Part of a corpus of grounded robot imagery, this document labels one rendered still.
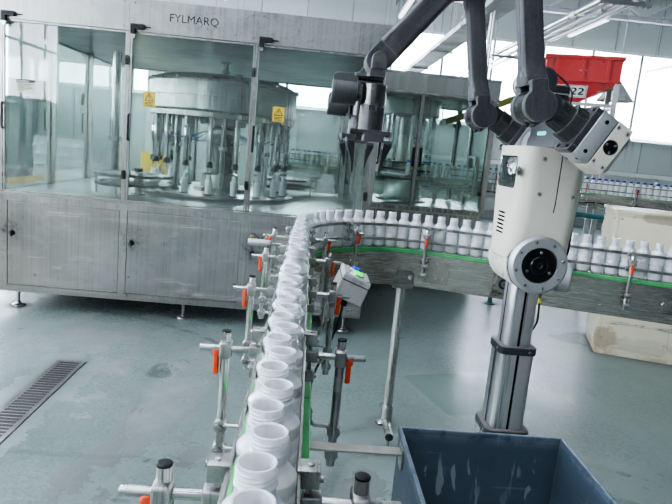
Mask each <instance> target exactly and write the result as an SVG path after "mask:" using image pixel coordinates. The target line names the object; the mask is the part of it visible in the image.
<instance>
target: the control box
mask: <svg viewBox="0 0 672 504"><path fill-rule="evenodd" d="M353 271H354V269H353V268H351V266H349V265H347V264H345V263H342V264H341V266H340V269H339V270H338V273H337V275H336V277H335V279H334V281H333V282H337V294H347V295H351V297H350V299H342V301H341V302H340V308H341V309H340V313H339V317H338V320H337V323H336V326H335V329H334V331H333V333H332V340H333V337H334V335H335V333H336V330H337V328H338V325H339V322H340V319H341V316H342V312H343V307H344V306H345V307H346V305H347V303H348V302H350V303H352V304H354V305H356V306H359V307H360V306H361V305H362V303H363V301H364V299H365V297H366V294H367V292H368V290H369V288H370V286H371V284H370V281H369V279H368V276H367V274H366V273H365V272H362V271H361V273H362V274H363V277H362V276H359V275H357V274H355V273H353ZM326 327H327V319H326V320H325V322H324V323H323V324H322V325H321V326H320V327H319V329H318V330H317V331H318V336H319V335H320V334H321V333H322V331H323V330H324V329H325V328H326Z"/></svg>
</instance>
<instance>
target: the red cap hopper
mask: <svg viewBox="0 0 672 504"><path fill-rule="evenodd" d="M626 60H627V57H616V56H595V55H575V54H554V53H546V55H545V66H549V67H551V68H553V69H554V70H555V71H556V73H557V74H559V75H560V76H561V77H562V78H563V79H564V80H565V81H566V82H567V83H568V85H569V86H570V87H571V89H572V92H573V99H572V103H571V104H572V105H575V106H576V105H580V106H589V107H594V106H600V107H603V110H605V111H607V112H608V111H610V112H609V114H611V115H612V116H613V117H614V118H615V113H616V107H617V101H618V95H619V89H620V85H621V84H622V82H623V81H621V75H622V69H623V64H624V62H625V61H626ZM612 91H613V94H612V100H611V104H610V98H611V92H612ZM604 92H606V94H605V100H604V104H601V103H586V102H582V101H585V100H587V99H590V98H592V97H595V96H597V95H599V94H602V93H604ZM598 178H600V179H602V181H601V182H602V183H603V182H604V178H605V173H601V174H599V177H598ZM591 212H592V206H591V205H587V209H586V213H590V214H591ZM589 224H590V218H585V221H584V227H583V233H582V239H581V242H582V240H583V235H584V234H588V230H589ZM596 225H597V219H591V225H590V231H589V235H592V240H591V243H592V244H593V243H594V237H595V231H596Z"/></svg>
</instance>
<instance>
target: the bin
mask: <svg viewBox="0 0 672 504"><path fill-rule="evenodd" d="M398 434H399V437H398V446H397V447H388V446H373V445H359V444H344V443H330V442H315V441H310V450H313V451H328V452H343V453H357V454H372V455H387V456H396V462H395V471H394V479H393V487H392V496H391V501H399V502H402V504H619V503H618V502H617V501H616V499H615V498H614V497H613V496H612V495H611V494H610V492H609V491H608V490H607V489H606V488H605V487H604V485H603V484H602V483H601V482H600V481H599V480H598V478H597V477H596V476H595V475H594V474H593V473H592V471H591V470H590V469H589V468H588V467H587V465H586V464H585V463H584V462H583V461H582V460H581V458H580V457H579V456H578V455H577V454H576V453H575V451H574V450H573V449H572V448H571V447H570V446H569V444H568V443H567V442H566V441H565V440H564V439H563V438H560V437H546V436H532V435H518V434H504V433H490V432H475V431H461V430H447V429H433V428H419V427H405V426H398Z"/></svg>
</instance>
